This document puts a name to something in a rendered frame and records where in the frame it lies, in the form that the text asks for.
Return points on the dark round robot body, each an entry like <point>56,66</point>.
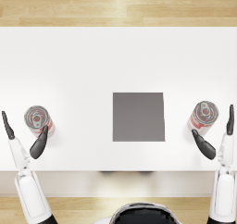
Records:
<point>142,214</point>

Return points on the red can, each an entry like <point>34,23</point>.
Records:
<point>38,121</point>
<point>203,116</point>

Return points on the dark grey square mat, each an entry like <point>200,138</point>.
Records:
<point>138,116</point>

